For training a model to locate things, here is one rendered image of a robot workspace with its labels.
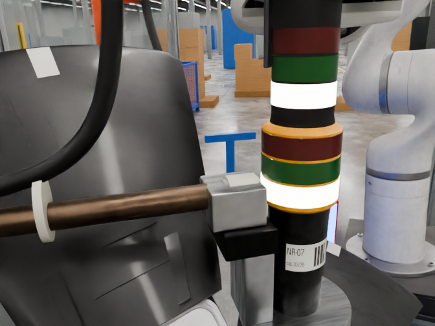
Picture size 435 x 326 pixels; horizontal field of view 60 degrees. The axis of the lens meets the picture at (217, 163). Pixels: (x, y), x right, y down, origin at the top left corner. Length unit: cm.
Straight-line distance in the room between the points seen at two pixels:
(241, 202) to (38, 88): 18
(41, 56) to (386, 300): 41
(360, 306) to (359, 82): 47
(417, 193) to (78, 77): 67
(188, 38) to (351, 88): 738
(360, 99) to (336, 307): 58
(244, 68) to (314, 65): 918
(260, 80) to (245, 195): 919
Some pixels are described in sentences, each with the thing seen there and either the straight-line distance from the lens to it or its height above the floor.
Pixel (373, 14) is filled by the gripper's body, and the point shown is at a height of 144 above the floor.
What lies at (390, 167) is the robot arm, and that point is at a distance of 79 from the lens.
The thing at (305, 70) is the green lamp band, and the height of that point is 142.
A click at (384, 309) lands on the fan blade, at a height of 116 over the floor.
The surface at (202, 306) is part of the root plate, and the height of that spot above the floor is 128.
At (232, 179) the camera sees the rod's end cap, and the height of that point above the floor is 136.
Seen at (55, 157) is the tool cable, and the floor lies 138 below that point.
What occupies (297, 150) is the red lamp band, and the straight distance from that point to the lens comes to 19.
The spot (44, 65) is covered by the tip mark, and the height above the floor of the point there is 142.
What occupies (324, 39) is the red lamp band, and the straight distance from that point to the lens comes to 19.
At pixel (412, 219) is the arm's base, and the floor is 108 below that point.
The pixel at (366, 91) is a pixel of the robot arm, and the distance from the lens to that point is 78.
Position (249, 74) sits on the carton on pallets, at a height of 54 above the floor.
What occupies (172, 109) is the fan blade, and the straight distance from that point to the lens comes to 30.
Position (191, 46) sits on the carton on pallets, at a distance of 808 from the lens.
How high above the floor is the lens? 143
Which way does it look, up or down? 19 degrees down
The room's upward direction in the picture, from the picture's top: 2 degrees counter-clockwise
